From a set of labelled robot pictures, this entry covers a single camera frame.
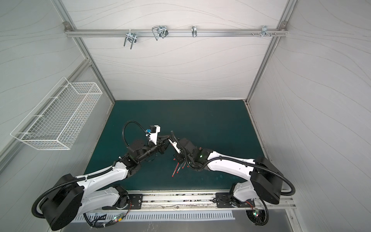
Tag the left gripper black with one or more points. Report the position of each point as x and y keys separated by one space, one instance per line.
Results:
x=162 y=142

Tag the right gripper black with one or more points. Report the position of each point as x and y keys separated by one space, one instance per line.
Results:
x=180 y=145

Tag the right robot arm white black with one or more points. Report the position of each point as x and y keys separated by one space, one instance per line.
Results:
x=262 y=180

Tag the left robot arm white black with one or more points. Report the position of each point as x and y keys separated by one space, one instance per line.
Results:
x=73 y=196

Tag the green table mat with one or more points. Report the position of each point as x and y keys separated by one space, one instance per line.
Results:
x=223 y=126

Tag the metal U-bolt clamp left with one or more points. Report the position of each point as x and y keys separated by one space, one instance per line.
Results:
x=130 y=38

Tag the metal u-bolt clamp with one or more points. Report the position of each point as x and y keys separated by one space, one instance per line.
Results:
x=160 y=31
x=130 y=38

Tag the metal U-bolt clamp middle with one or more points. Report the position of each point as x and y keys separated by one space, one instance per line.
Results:
x=160 y=31

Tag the metal bolt clamp right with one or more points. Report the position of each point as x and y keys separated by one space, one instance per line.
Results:
x=264 y=33

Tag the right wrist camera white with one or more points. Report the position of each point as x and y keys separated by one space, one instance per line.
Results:
x=174 y=144

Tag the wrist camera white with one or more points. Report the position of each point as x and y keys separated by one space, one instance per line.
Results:
x=153 y=133
x=174 y=144

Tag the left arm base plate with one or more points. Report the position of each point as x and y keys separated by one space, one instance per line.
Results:
x=134 y=201

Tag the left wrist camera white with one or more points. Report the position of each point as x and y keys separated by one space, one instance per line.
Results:
x=153 y=133

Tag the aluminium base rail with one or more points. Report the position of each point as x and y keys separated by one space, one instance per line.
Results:
x=191 y=200

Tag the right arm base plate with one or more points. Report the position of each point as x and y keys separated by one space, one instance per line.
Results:
x=224 y=200

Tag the white slotted cable duct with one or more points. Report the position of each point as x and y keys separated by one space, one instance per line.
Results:
x=148 y=216

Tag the white wire basket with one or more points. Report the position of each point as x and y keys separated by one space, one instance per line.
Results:
x=56 y=121

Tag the aluminium crossbar rail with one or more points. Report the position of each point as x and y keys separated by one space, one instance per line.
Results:
x=173 y=33

